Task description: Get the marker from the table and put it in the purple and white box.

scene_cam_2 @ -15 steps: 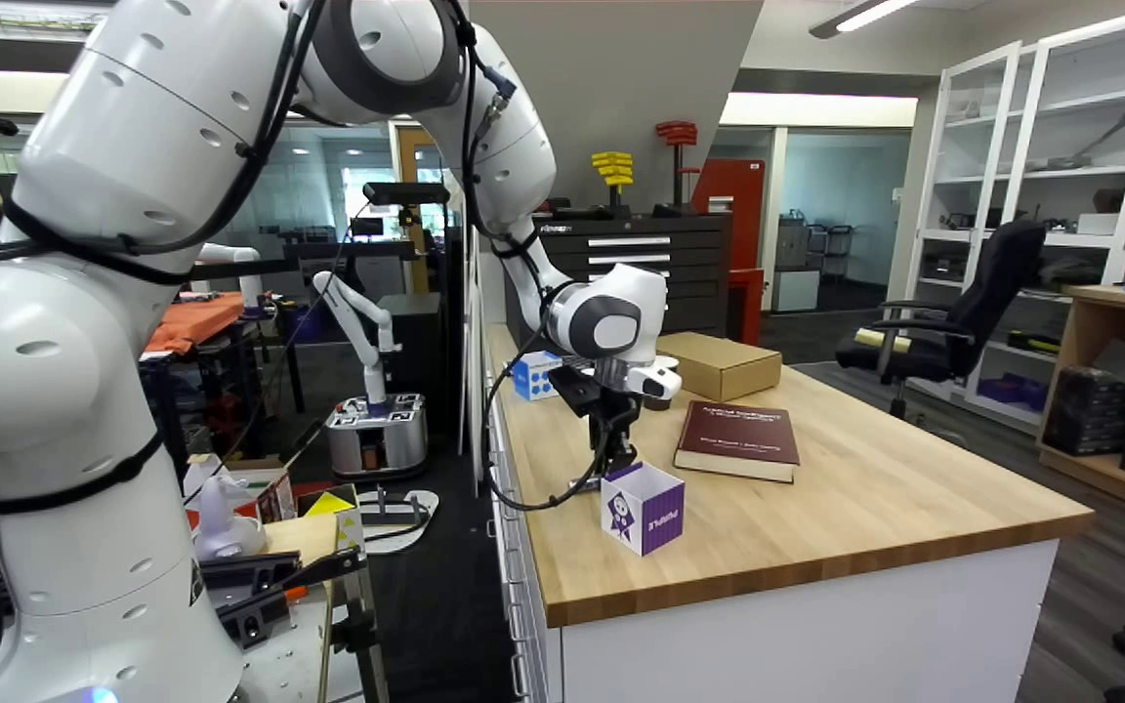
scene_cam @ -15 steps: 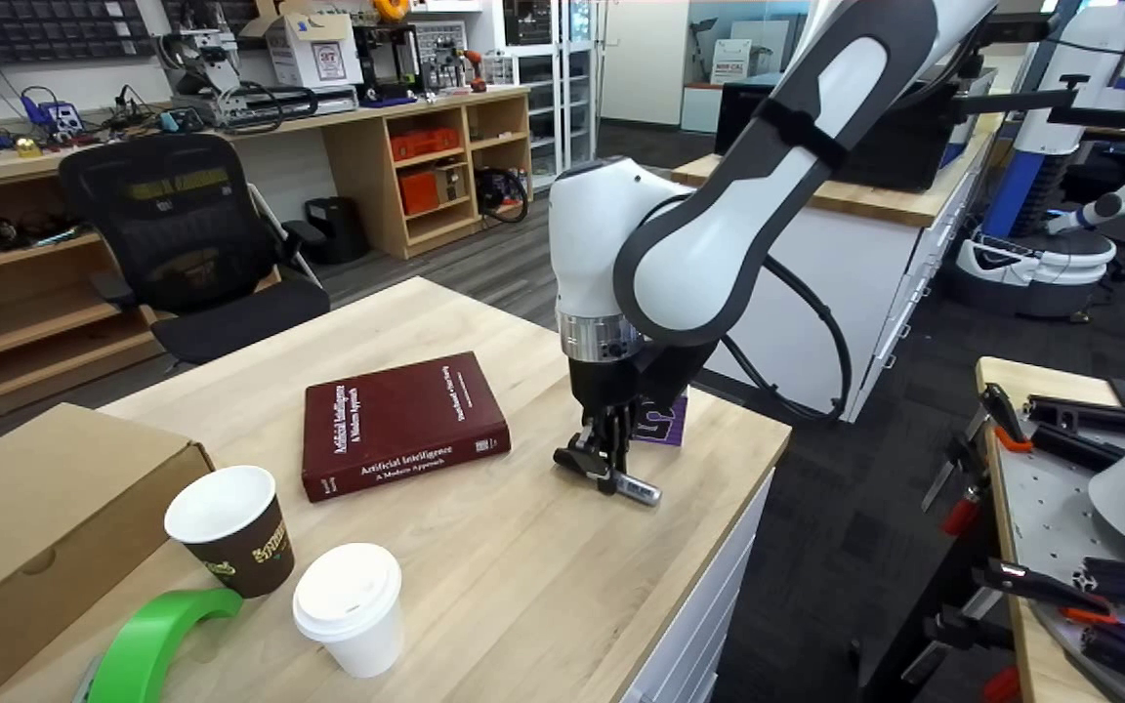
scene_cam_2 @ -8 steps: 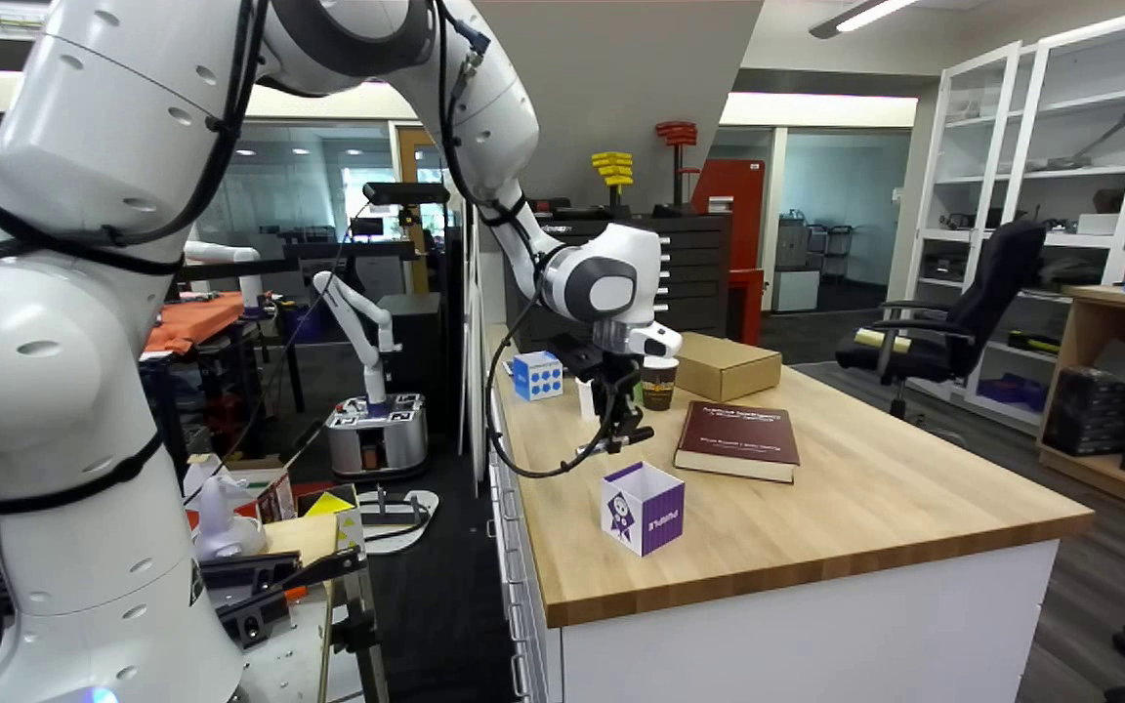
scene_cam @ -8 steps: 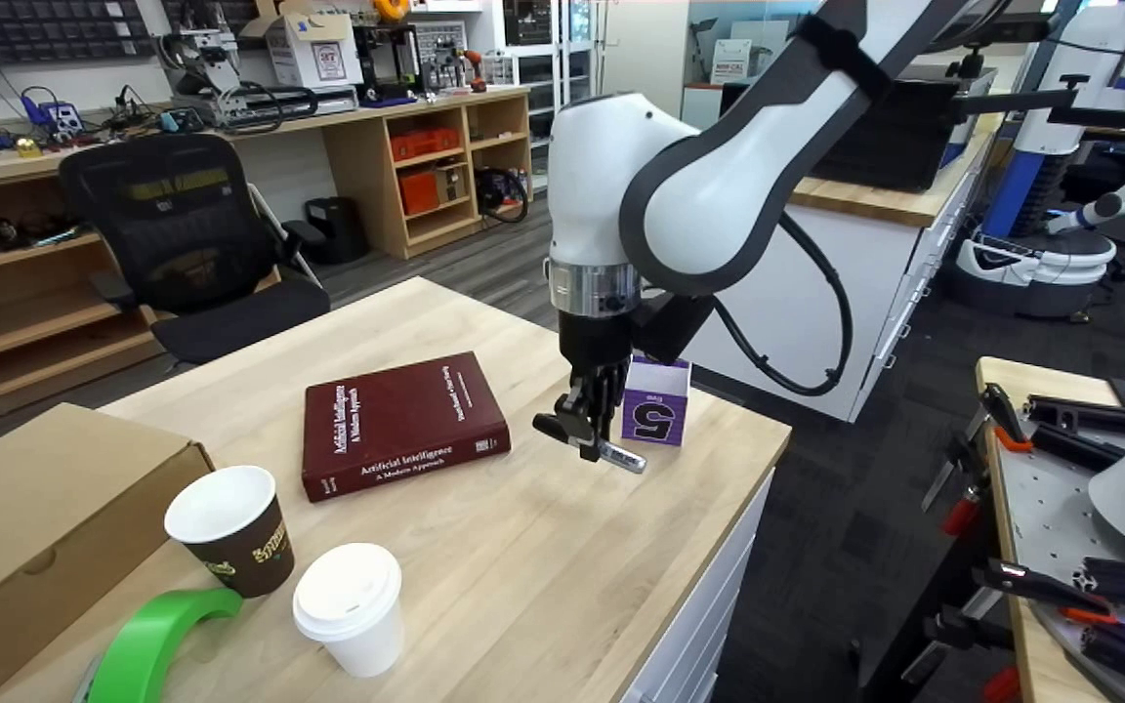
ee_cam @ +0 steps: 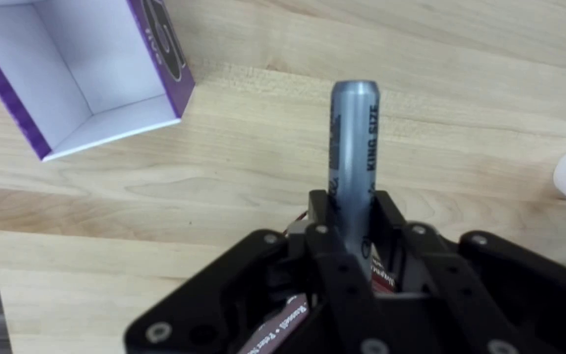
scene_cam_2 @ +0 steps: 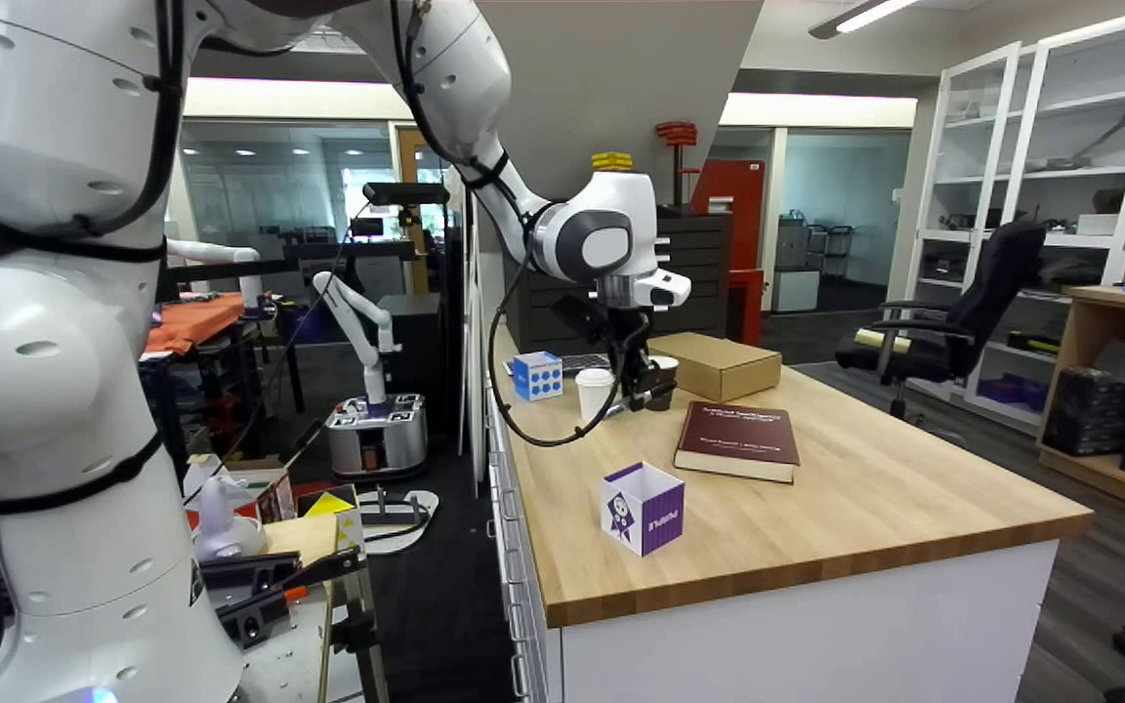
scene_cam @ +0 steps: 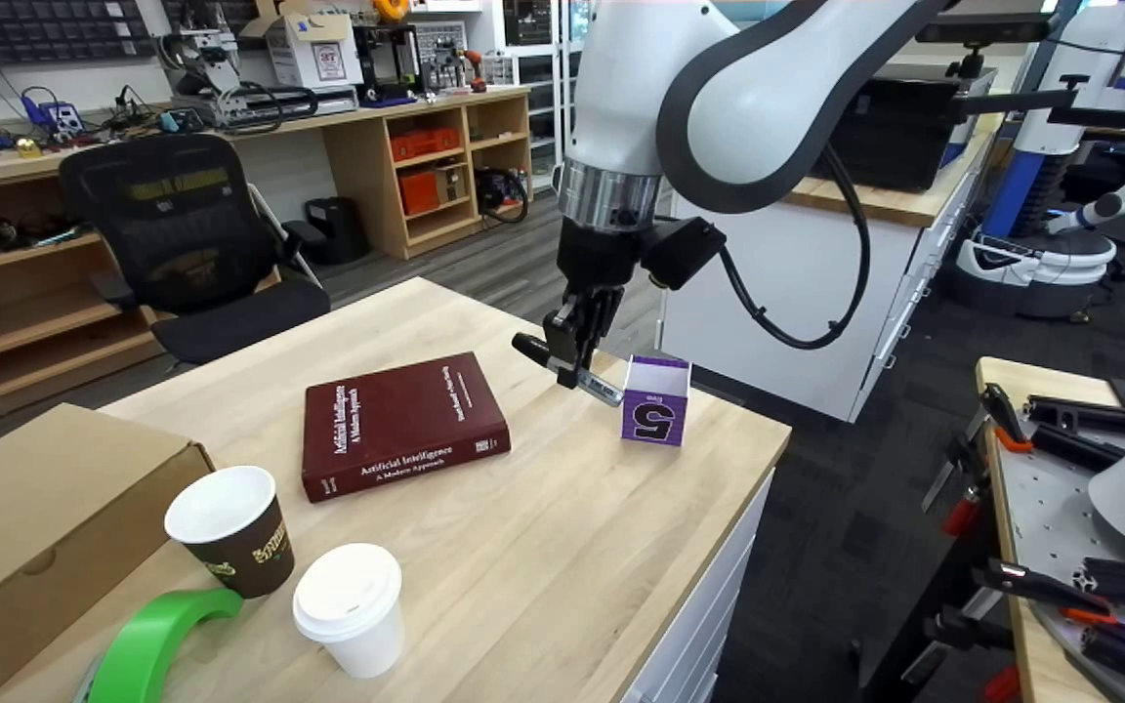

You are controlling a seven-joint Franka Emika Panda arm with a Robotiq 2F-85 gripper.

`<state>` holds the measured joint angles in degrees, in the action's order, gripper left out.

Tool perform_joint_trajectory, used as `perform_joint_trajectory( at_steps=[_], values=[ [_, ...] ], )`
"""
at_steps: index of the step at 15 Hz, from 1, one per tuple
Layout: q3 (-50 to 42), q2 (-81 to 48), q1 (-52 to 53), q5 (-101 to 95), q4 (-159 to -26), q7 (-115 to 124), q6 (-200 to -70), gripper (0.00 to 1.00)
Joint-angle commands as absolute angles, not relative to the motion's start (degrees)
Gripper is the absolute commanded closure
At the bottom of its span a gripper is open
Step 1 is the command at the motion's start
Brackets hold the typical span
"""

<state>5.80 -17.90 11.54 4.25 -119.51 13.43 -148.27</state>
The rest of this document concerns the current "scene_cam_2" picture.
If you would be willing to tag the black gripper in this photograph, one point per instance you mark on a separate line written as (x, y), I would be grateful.
(633, 333)

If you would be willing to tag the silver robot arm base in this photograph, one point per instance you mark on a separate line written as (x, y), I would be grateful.
(375, 435)

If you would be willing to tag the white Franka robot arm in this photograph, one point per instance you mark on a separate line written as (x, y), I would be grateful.
(68, 391)

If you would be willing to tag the small white robot arm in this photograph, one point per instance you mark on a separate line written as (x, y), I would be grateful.
(361, 326)

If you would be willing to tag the flat cardboard box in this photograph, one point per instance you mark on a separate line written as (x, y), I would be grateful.
(719, 365)

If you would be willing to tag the purple and white box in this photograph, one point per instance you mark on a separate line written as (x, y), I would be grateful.
(642, 508)

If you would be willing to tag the black textured box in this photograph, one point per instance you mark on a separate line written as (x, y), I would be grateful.
(1085, 415)

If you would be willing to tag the brown paper cup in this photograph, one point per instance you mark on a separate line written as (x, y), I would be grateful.
(668, 379)

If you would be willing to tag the white lidded paper cup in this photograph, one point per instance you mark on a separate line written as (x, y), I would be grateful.
(596, 391)

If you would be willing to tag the blue and white cube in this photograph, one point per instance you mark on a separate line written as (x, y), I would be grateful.
(535, 376)

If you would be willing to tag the dark red hardcover book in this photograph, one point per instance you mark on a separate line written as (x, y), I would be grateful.
(741, 441)

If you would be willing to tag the dark tool chest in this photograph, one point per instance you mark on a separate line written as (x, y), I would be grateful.
(703, 277)

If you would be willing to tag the red cabinet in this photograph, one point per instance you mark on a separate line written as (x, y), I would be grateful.
(731, 249)

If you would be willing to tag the yellow object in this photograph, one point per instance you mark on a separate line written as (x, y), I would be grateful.
(612, 161)

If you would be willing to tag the red stand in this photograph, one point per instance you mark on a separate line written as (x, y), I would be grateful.
(678, 143)

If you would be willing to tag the grey slanted panel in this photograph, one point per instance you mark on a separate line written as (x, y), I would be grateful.
(613, 79)

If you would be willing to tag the white table drawer cabinet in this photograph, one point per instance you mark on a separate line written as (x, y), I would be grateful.
(823, 637)

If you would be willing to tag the yellow sticky note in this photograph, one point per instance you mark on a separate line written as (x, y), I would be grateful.
(326, 506)

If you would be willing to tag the black mesh office chair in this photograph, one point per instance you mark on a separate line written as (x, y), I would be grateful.
(966, 316)

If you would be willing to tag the robot cart with wooden edge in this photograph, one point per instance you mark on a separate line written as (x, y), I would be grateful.
(315, 611)

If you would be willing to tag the ceiling light strip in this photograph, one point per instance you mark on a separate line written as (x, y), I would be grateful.
(863, 16)

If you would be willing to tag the clear plastic bag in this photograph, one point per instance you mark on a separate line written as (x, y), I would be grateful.
(215, 514)

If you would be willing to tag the orange cloth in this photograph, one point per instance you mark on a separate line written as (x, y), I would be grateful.
(191, 321)

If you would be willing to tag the wooden workbench shelving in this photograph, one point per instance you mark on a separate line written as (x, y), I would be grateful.
(1109, 391)

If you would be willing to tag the white glass door cabinet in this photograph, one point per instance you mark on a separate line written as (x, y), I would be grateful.
(1056, 132)

